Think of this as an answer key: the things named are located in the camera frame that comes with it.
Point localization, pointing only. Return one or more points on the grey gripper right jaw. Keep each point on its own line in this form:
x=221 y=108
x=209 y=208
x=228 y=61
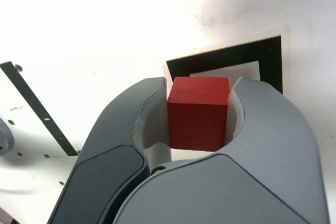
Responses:
x=262 y=169

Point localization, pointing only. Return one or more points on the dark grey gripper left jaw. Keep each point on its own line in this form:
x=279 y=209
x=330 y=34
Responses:
x=110 y=155

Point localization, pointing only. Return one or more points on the red cube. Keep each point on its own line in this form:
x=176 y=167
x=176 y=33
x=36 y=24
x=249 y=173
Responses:
x=197 y=119

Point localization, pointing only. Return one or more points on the black tape square outline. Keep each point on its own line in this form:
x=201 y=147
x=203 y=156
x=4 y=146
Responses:
x=223 y=56

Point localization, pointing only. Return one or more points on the black tape strip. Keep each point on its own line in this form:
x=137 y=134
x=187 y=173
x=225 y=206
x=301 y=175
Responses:
x=34 y=103

